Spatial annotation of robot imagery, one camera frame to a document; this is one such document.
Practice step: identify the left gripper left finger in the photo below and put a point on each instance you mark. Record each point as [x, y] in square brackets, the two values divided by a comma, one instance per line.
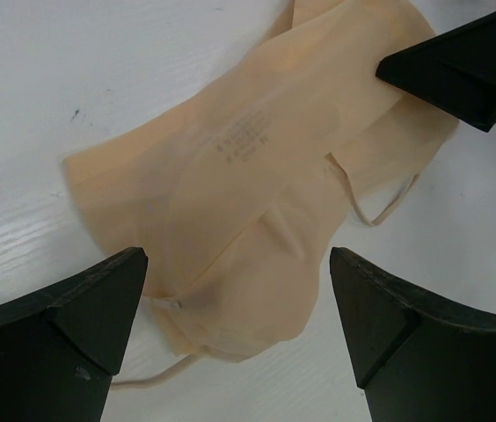
[61, 346]

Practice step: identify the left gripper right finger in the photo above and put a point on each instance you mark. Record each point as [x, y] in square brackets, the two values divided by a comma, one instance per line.
[417, 355]

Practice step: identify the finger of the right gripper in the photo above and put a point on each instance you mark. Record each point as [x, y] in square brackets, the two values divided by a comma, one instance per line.
[455, 71]

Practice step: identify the beige bra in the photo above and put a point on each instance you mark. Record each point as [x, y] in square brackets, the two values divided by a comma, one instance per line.
[236, 193]

